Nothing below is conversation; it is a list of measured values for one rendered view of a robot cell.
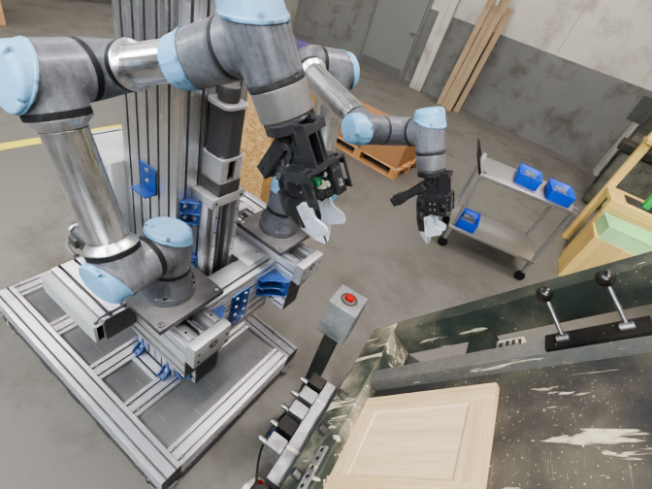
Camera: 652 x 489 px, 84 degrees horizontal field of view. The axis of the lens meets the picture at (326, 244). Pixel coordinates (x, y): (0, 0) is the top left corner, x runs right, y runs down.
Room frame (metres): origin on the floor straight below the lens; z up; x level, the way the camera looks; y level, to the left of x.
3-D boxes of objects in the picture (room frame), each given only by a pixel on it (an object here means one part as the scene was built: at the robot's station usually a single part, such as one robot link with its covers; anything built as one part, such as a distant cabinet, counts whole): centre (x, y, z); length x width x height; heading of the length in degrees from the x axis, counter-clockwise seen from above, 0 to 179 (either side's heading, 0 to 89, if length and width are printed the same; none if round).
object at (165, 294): (0.67, 0.39, 1.09); 0.15 x 0.15 x 0.10
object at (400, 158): (4.80, -0.14, 0.22); 1.27 x 0.92 x 0.44; 71
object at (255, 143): (2.75, 0.75, 0.63); 0.50 x 0.42 x 1.25; 160
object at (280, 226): (1.13, 0.20, 1.09); 0.15 x 0.15 x 0.10
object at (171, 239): (0.67, 0.39, 1.20); 0.13 x 0.12 x 0.14; 164
